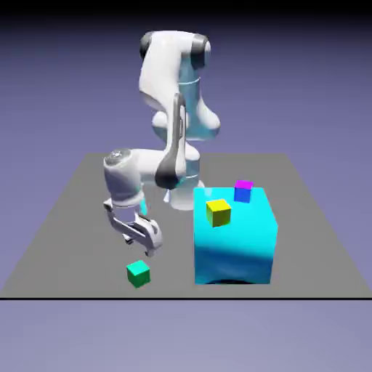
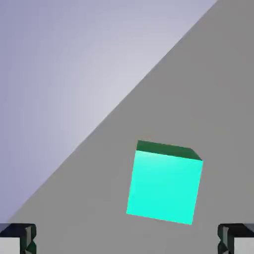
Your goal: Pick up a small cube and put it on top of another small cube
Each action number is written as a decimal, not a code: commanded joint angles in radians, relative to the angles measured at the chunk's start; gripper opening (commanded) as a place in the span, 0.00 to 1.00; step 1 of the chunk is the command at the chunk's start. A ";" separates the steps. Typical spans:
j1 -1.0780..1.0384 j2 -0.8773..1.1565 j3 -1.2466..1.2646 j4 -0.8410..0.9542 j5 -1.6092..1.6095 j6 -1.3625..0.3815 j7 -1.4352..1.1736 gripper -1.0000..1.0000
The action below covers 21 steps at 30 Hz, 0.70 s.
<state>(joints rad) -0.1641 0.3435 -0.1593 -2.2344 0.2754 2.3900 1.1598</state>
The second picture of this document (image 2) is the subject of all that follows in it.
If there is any small turquoise cube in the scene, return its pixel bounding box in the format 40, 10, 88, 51
126, 139, 204, 226

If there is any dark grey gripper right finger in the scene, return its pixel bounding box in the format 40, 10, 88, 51
217, 223, 254, 254

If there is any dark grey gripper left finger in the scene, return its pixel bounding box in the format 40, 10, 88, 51
0, 223, 37, 254

